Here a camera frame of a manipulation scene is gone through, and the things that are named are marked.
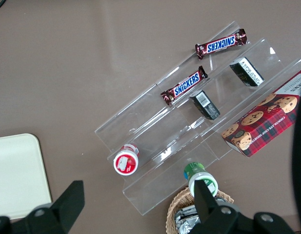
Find small black box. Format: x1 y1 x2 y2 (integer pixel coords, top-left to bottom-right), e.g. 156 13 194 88
229 57 265 87
189 89 221 121

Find beige plastic tray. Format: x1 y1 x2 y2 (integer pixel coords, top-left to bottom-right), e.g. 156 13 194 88
0 133 53 220

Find silver foil wrapped packs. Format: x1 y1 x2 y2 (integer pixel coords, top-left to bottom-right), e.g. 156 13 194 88
174 204 202 234

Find green lidded cup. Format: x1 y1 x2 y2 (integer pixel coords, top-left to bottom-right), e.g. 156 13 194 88
183 161 219 198

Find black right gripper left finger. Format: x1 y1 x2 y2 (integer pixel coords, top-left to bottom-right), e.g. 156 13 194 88
11 180 86 234

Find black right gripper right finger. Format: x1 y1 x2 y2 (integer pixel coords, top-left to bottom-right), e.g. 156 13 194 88
187 181 256 234

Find Snickers chocolate bar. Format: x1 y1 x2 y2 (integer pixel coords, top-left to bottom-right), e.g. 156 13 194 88
161 65 209 106
195 28 248 60

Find red tartan cookie box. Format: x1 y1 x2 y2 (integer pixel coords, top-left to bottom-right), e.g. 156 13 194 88
221 69 301 158

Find red strawberry lidded cup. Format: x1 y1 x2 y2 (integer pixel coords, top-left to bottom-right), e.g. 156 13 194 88
113 143 140 176

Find light wicker basket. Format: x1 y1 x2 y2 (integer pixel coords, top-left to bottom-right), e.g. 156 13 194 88
166 186 235 234

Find clear acrylic step display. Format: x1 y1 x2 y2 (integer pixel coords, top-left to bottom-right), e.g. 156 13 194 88
94 20 301 216

